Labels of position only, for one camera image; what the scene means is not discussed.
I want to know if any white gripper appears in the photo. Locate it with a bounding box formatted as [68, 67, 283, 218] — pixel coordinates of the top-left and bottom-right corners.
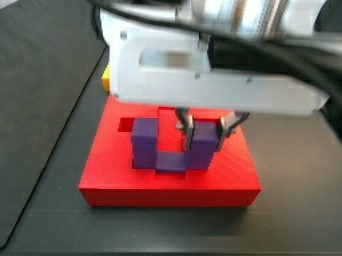
[100, 11, 329, 151]

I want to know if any purple U-shaped block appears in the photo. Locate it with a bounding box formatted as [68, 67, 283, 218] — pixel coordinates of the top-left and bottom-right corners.
[131, 118, 219, 173]

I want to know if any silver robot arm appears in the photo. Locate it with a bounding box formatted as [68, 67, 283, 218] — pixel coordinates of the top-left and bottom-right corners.
[92, 0, 342, 137]

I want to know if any red board with slots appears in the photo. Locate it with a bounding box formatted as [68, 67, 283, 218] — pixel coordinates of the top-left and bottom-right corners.
[79, 97, 262, 207]

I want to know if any yellow long block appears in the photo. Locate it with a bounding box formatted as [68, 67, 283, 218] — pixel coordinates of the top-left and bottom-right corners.
[102, 65, 110, 93]

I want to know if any black cable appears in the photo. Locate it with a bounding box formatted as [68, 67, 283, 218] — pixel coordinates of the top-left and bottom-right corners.
[86, 0, 342, 141]

